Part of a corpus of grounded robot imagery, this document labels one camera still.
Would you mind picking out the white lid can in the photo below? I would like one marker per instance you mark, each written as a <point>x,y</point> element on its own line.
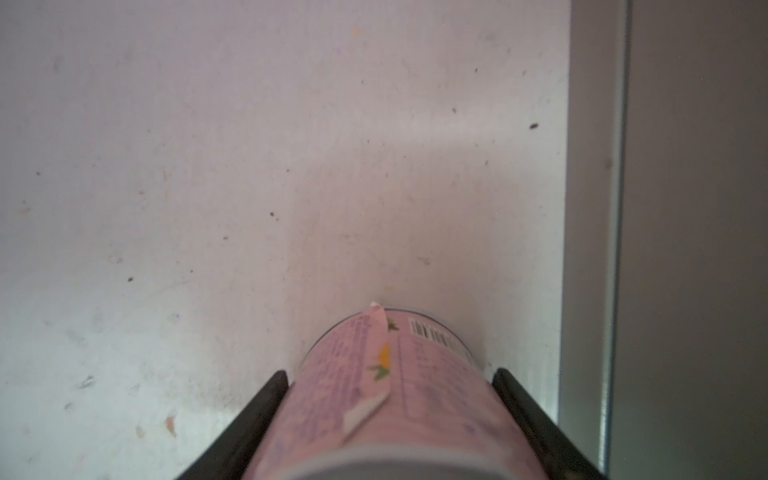
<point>392,394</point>

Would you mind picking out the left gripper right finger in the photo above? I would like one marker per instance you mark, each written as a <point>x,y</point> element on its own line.
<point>559,457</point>

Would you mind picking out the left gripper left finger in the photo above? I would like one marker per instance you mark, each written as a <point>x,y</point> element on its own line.
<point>230,454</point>

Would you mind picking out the grey metal cabinet counter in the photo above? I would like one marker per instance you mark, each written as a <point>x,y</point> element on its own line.
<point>663,370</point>

